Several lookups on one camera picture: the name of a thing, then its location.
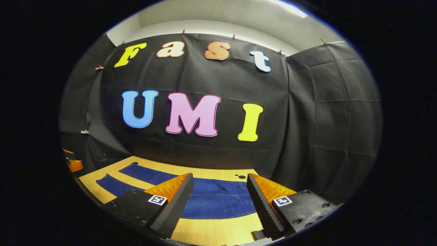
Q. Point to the blue denim jeans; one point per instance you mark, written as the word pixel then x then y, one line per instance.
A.
pixel 211 201

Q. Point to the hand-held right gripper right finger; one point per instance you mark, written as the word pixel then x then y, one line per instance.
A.
pixel 261 205

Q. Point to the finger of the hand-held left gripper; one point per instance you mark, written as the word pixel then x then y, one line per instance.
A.
pixel 67 152
pixel 75 165

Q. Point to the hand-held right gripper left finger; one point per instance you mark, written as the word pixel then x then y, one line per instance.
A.
pixel 177 201

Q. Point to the black backdrop cloth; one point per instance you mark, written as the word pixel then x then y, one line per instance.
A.
pixel 205 78

